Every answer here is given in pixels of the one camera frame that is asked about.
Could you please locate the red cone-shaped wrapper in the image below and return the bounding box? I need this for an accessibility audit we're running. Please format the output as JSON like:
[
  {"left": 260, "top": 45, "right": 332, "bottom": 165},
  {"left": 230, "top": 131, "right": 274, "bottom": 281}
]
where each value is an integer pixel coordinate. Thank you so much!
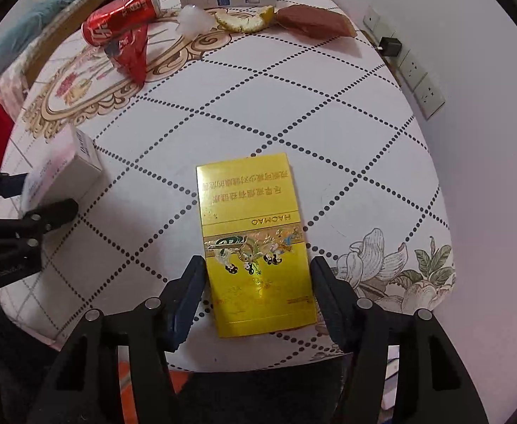
[{"left": 105, "top": 21, "right": 150, "bottom": 84}]

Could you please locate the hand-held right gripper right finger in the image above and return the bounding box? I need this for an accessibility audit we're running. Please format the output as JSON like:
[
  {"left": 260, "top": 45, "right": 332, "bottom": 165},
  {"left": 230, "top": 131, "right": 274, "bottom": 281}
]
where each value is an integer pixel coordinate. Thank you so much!
[{"left": 310, "top": 255, "right": 489, "bottom": 424}]

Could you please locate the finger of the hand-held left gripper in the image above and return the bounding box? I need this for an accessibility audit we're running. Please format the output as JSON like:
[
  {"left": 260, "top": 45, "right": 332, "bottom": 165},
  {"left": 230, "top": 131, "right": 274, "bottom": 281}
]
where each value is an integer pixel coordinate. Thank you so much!
[
  {"left": 0, "top": 167, "right": 30, "bottom": 213},
  {"left": 0, "top": 198, "right": 80, "bottom": 248}
]

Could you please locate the white wall switch plate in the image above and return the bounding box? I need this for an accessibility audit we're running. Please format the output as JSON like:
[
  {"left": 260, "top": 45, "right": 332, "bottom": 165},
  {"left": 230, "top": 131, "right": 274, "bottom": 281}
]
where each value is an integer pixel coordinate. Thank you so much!
[{"left": 363, "top": 6, "right": 381, "bottom": 36}]

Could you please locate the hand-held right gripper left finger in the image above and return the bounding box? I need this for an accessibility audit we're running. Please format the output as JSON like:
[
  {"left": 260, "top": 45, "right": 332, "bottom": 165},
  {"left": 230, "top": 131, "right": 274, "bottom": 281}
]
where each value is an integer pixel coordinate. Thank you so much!
[{"left": 26, "top": 255, "right": 207, "bottom": 424}]

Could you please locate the black charger plug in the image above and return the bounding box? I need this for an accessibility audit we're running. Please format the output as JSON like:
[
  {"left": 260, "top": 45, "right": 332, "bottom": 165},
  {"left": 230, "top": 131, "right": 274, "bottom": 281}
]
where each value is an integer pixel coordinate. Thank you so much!
[{"left": 377, "top": 36, "right": 403, "bottom": 57}]

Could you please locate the white tissue ball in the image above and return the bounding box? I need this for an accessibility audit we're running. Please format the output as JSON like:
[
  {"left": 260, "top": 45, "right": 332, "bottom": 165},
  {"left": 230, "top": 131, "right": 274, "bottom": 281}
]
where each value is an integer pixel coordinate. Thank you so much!
[{"left": 177, "top": 4, "right": 214, "bottom": 35}]

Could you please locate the red soda can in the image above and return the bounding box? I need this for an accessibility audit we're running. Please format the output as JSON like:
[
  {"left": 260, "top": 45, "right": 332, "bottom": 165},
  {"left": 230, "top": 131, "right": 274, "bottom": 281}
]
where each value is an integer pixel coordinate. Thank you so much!
[{"left": 81, "top": 0, "right": 162, "bottom": 47}]

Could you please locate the white and pink box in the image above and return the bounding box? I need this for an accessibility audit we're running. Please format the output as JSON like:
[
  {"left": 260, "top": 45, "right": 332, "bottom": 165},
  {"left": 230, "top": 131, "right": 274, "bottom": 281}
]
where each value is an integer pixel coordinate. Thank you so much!
[{"left": 19, "top": 124, "right": 105, "bottom": 215}]

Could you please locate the orange peel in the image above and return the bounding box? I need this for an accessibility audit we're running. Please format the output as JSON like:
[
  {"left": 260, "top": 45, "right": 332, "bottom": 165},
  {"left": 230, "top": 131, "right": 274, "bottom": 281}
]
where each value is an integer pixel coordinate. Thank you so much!
[{"left": 214, "top": 5, "right": 276, "bottom": 34}]

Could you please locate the yellow cigarette box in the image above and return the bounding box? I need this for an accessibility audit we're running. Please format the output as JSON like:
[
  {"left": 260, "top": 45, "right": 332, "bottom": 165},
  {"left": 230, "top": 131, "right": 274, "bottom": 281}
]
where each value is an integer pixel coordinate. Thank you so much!
[{"left": 196, "top": 153, "right": 318, "bottom": 339}]

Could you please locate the brown snack packet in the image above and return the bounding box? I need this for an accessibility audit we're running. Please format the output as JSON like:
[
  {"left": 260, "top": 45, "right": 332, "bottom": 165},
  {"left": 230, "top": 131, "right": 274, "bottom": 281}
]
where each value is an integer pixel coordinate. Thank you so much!
[{"left": 276, "top": 4, "right": 357, "bottom": 39}]

